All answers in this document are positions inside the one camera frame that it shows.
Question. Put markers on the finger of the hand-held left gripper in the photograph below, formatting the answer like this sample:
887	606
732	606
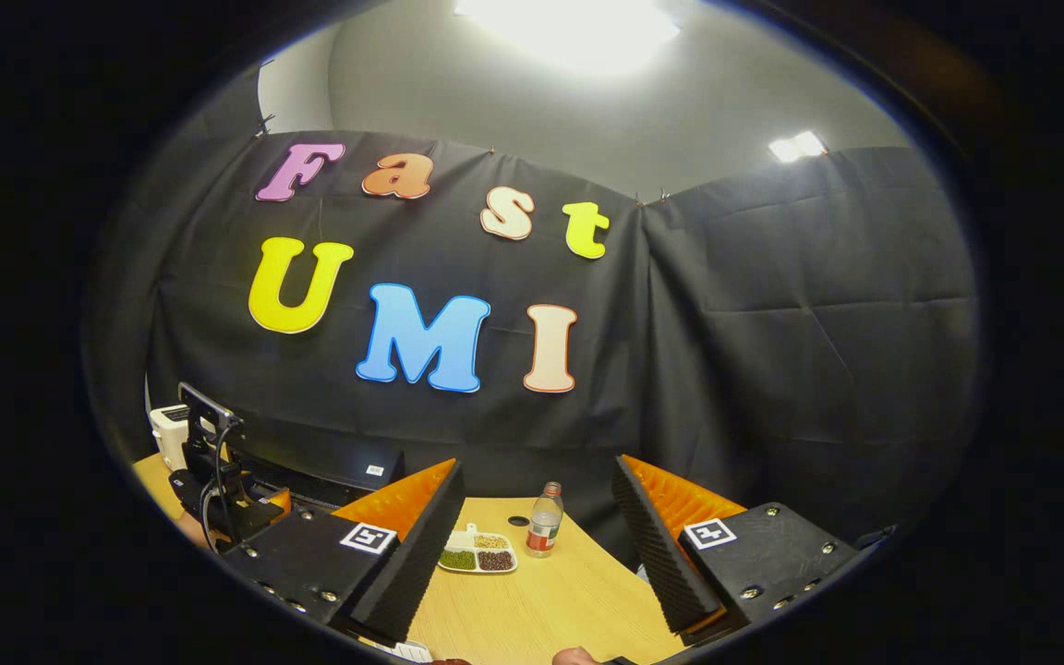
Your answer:
279	500

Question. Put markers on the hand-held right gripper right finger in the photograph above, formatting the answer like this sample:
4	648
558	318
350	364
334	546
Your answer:
666	563

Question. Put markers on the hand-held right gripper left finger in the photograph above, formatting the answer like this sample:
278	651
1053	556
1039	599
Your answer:
412	563

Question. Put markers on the black electric oven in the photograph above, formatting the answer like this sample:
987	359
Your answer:
329	466

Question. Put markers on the white divided tray of beans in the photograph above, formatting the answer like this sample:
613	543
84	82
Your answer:
478	554

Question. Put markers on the white toaster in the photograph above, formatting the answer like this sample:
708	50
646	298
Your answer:
167	434

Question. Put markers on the clear plastic water bottle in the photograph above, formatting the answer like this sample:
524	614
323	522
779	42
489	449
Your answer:
543	526

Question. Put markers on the black backdrop cloth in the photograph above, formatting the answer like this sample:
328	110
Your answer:
772	351

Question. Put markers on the ceiling light panel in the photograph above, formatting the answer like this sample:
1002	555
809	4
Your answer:
797	146

